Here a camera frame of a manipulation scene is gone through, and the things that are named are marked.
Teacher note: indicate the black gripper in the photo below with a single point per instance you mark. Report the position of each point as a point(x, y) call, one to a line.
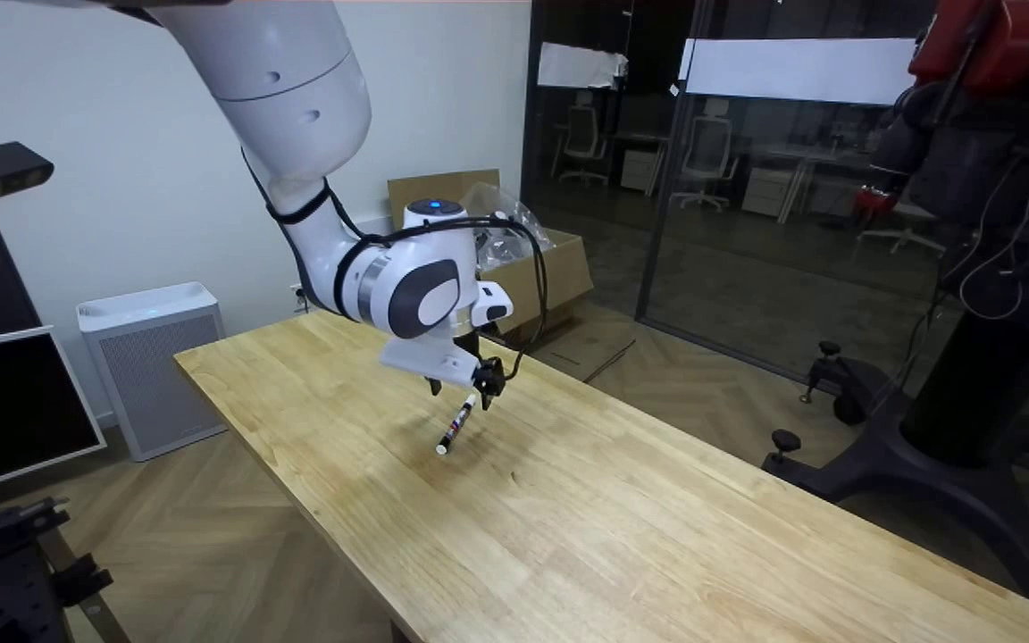
point(473, 350)

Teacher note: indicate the black white marker pen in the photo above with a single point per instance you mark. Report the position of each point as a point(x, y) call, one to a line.
point(460, 428)

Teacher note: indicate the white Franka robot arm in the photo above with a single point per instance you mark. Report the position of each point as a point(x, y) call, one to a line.
point(276, 84)

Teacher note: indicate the flat cardboard sheet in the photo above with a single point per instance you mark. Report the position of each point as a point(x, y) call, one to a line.
point(587, 345)

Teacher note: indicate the large cardboard box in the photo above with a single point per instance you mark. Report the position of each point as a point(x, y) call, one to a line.
point(562, 282)

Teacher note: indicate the clear plastic wrap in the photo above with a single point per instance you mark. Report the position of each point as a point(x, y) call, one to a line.
point(515, 233)

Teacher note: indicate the small white paper sheet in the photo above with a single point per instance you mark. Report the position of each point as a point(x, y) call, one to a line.
point(581, 65)

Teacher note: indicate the white cabinet unit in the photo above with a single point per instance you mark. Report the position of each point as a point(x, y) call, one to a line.
point(150, 369)

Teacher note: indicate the white office desk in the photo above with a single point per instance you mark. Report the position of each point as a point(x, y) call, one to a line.
point(794, 179)

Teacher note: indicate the small red object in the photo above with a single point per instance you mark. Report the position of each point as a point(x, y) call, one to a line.
point(872, 203)

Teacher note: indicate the wide white paper sheet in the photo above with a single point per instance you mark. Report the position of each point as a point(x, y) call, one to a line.
point(794, 70)

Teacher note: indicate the red black robot torso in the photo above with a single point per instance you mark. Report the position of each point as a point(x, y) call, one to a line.
point(1002, 48)

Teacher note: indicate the black mobile robot pedestal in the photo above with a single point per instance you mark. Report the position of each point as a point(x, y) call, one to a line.
point(966, 395)

